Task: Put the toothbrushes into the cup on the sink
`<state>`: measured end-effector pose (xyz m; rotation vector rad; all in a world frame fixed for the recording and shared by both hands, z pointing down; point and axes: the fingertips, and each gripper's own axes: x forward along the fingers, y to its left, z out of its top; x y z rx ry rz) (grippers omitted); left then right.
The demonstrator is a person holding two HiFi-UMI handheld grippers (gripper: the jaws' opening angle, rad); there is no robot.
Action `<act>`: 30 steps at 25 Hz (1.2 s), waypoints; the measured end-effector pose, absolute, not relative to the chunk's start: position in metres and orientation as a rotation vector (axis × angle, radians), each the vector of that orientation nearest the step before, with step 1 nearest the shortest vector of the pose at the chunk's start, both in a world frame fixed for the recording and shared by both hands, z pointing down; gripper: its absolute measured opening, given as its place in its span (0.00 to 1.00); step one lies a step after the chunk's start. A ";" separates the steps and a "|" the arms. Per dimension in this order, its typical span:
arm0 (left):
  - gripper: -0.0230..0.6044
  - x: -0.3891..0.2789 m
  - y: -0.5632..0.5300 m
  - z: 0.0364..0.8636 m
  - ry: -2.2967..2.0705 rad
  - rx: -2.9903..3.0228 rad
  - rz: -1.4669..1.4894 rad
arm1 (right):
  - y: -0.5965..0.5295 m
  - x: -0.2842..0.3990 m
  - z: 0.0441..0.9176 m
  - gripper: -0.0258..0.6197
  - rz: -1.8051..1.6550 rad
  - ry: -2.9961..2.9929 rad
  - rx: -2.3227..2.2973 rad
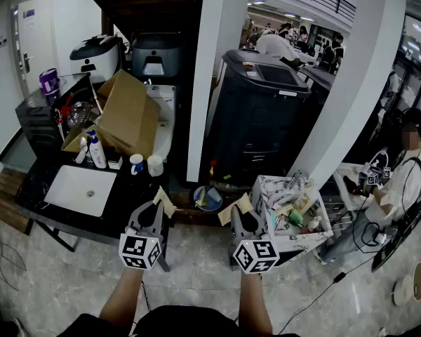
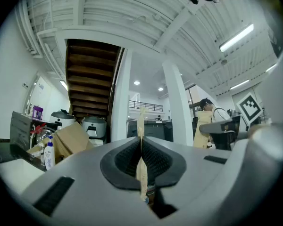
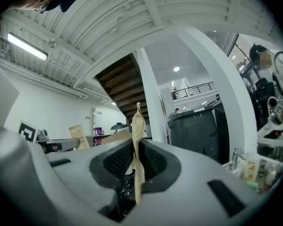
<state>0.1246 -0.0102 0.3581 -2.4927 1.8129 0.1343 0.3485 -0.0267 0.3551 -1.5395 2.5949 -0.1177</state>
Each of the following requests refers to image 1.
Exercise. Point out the small red knob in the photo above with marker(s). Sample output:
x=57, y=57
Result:
x=213, y=165

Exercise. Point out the wooden plank step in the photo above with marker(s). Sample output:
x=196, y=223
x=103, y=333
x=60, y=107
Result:
x=8, y=191

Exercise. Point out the glass window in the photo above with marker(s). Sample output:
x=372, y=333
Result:
x=417, y=40

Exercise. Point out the white rectangular sink basin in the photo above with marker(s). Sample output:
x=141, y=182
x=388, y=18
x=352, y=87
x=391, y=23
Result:
x=79, y=188

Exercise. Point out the small white bottle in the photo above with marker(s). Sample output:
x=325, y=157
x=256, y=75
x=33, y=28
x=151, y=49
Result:
x=314, y=223

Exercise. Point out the plain white cup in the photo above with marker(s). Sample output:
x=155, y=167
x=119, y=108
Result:
x=155, y=165

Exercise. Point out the purple plastic bucket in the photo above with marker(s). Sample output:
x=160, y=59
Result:
x=49, y=81

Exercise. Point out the clear plastic red-capped bottle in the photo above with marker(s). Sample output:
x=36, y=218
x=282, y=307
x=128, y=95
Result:
x=78, y=112

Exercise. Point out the chrome metal pole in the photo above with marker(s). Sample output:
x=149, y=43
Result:
x=97, y=100

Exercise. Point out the person's left forearm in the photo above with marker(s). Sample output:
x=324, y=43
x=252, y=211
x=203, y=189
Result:
x=123, y=297

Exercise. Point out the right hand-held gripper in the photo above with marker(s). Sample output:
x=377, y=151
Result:
x=256, y=256

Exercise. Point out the round wooden disc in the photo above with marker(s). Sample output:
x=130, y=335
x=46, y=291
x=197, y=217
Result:
x=420, y=281

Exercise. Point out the small green bottle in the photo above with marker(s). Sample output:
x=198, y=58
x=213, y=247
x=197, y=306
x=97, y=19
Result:
x=296, y=218

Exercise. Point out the blue round plate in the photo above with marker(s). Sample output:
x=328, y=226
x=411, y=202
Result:
x=207, y=198

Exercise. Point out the white ceramic toilet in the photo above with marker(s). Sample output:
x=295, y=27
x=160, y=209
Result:
x=165, y=114

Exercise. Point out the white mug blue inside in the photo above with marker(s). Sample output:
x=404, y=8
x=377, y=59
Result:
x=137, y=165

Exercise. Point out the large brown cardboard box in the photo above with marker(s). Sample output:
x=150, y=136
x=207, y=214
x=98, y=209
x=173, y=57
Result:
x=126, y=111

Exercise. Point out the white wall switch panel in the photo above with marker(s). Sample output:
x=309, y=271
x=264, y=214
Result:
x=2, y=42

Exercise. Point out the smaller black machine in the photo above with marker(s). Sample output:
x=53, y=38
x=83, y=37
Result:
x=317, y=79

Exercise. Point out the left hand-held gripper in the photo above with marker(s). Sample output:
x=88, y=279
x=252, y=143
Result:
x=138, y=251

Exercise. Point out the chrome faucet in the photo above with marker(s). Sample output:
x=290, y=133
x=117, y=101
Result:
x=81, y=151

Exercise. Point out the round white disc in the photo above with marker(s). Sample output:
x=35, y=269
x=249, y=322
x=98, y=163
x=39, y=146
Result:
x=402, y=291

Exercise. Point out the black cabinet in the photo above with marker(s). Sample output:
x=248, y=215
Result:
x=38, y=125

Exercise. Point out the person's right forearm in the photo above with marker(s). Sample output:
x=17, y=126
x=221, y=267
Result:
x=254, y=300

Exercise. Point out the white door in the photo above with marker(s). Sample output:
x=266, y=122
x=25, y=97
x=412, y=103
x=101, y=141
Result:
x=38, y=40

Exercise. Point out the small white black box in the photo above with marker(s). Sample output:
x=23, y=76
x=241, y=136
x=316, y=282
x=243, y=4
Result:
x=114, y=161

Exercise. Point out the white blue pump lotion bottle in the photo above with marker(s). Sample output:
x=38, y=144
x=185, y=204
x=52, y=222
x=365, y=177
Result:
x=97, y=153

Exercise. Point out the white basin stand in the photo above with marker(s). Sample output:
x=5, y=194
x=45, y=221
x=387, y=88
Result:
x=347, y=174

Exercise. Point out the dark wooden staircase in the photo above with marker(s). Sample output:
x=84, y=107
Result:
x=144, y=2

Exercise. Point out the marble pattern storage box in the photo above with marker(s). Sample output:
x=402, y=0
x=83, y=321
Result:
x=263, y=195

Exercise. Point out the person's black clothing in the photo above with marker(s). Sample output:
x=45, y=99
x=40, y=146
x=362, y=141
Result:
x=186, y=323

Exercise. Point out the large black machine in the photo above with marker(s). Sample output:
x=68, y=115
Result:
x=256, y=118

